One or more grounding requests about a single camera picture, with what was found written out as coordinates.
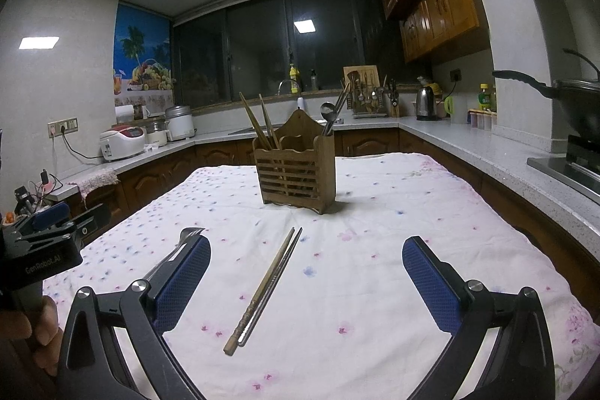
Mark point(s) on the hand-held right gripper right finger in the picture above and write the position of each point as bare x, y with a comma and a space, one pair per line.
431, 283

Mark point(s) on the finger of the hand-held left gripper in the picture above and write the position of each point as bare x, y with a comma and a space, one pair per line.
51, 216
91, 222

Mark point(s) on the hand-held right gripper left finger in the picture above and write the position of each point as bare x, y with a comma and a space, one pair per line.
185, 283

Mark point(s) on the wooden chopstick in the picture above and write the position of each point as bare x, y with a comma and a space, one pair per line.
344, 96
266, 116
256, 297
251, 116

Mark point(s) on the metal chopstick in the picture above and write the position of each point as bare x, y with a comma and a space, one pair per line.
336, 114
280, 269

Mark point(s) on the wooden utensil holder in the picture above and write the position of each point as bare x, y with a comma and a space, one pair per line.
290, 179

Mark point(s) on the person's left hand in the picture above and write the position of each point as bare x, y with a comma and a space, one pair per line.
47, 334

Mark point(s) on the pink cloth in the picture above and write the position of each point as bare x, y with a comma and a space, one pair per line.
96, 179

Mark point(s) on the dark wooden base cabinets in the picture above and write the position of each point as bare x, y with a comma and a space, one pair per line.
154, 175

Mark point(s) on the floral tablecloth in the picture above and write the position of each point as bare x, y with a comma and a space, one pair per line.
351, 287

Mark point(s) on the white and red rice cooker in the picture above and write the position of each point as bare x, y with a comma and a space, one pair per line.
122, 144

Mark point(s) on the small white cooker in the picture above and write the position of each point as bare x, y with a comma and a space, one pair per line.
157, 136

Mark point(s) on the silver rice cooker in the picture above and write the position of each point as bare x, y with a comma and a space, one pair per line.
180, 123

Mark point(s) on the white kitchen countertop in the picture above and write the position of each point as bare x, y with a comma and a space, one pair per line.
492, 151

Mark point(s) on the steel kitchen sink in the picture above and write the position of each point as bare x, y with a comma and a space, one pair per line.
243, 130

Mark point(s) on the gas stove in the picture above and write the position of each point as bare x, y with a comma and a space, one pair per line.
572, 175

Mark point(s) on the translucent plastic container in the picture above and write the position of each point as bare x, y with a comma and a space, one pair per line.
460, 107

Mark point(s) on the steel electric kettle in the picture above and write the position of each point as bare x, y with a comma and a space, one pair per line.
425, 102

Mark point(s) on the knife block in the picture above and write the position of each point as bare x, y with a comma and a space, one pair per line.
393, 105

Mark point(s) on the green drink bottle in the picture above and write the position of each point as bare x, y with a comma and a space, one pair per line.
485, 100

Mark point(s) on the metal utensil drying rack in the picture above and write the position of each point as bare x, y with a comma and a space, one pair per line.
368, 102

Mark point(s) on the metal spoon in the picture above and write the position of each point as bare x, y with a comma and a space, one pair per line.
327, 109

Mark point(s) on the kitchen faucet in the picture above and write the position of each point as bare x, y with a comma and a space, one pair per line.
300, 105

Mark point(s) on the black wok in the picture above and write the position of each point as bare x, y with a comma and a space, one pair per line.
576, 105

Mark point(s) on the dark bottle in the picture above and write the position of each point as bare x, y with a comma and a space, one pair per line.
313, 82

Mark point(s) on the yellow dish soap bottle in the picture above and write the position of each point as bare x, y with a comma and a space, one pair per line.
294, 76

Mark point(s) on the dark kitchen window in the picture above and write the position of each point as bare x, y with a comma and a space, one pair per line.
253, 53

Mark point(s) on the white wall power outlet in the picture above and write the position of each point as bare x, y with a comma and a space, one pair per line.
63, 127

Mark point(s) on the tropical fruit wall poster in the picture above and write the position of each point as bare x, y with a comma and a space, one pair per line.
140, 53

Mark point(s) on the black wall socket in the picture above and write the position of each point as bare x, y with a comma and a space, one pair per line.
456, 75

